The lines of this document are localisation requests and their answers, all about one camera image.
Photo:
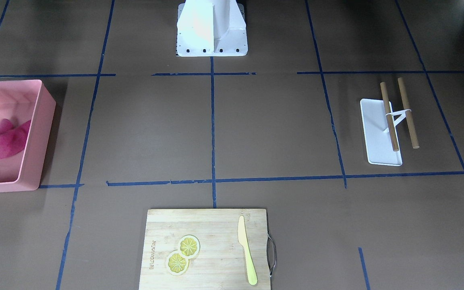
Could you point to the wooden rack rod two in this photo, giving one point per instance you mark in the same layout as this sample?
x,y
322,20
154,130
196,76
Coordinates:
x,y
408,113

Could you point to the pink plastic bin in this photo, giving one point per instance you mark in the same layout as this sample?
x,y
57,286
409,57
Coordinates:
x,y
21,101

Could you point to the bamboo cutting board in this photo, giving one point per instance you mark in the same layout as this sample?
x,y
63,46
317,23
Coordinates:
x,y
220,264

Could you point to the pink microfiber cloth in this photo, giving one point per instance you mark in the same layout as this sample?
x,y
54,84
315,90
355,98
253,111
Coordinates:
x,y
13,139

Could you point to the wooden rack rod one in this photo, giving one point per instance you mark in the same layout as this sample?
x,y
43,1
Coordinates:
x,y
389,117

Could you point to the lemon slice one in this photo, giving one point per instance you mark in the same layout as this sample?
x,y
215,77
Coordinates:
x,y
189,246

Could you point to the white rack tray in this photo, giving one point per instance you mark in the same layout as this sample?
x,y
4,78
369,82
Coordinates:
x,y
380,150

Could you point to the yellow plastic knife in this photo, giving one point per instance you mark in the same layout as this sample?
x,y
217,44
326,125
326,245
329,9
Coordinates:
x,y
243,241

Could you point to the white column with base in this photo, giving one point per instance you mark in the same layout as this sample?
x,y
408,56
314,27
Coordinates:
x,y
211,28

